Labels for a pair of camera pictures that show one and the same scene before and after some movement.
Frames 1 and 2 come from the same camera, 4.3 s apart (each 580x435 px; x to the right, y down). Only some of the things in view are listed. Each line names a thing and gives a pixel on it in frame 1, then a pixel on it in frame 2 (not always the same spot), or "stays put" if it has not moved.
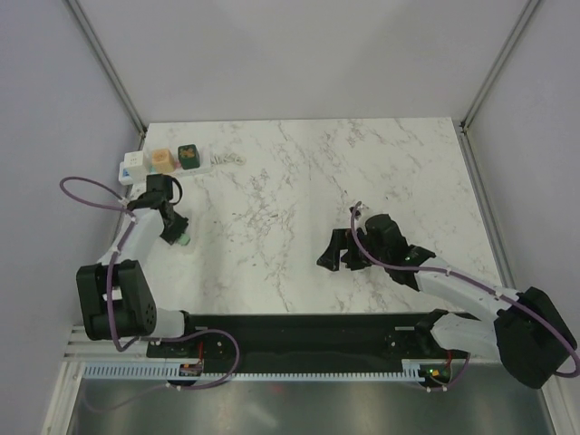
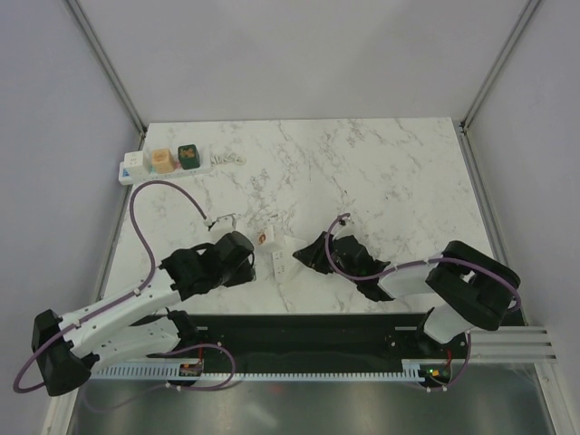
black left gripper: (181, 225) → (245, 275)
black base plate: (429, 341) stays put
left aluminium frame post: (107, 66) stays put
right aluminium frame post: (488, 81) stays put
